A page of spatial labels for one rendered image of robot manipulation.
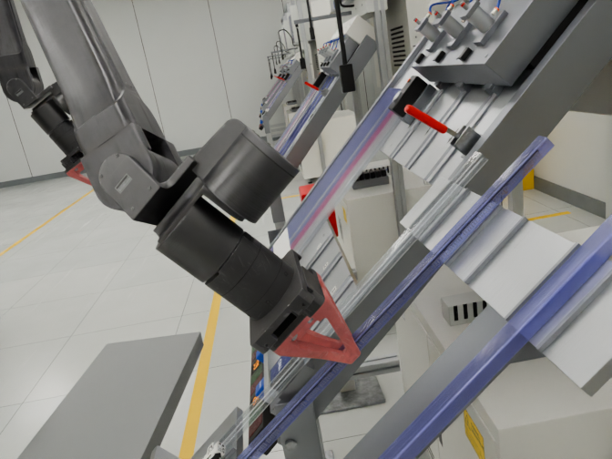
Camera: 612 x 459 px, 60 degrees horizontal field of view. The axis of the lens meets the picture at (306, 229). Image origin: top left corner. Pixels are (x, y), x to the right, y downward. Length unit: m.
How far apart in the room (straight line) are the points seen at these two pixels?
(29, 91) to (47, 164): 9.09
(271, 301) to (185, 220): 0.10
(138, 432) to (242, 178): 0.71
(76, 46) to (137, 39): 9.14
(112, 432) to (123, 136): 0.71
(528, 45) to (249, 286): 0.48
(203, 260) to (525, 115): 0.44
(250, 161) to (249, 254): 0.08
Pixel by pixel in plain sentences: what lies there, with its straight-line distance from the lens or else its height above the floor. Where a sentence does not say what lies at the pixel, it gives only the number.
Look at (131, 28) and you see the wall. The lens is 9.70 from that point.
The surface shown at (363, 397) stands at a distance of 1.99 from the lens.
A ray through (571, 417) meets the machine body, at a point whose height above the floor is 0.62.
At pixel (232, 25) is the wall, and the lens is 9.48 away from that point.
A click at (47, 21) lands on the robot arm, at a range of 0.57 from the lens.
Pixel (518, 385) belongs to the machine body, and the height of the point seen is 0.62.
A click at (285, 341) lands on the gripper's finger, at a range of 0.46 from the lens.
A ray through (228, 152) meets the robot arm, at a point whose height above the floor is 1.11.
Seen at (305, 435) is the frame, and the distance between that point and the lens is 0.75.
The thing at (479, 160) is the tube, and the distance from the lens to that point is 0.56.
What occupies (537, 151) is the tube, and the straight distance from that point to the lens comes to 0.49.
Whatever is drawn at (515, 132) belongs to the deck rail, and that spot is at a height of 1.05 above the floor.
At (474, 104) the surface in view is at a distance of 0.84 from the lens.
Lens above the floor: 1.17
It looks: 17 degrees down
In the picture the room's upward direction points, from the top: 10 degrees counter-clockwise
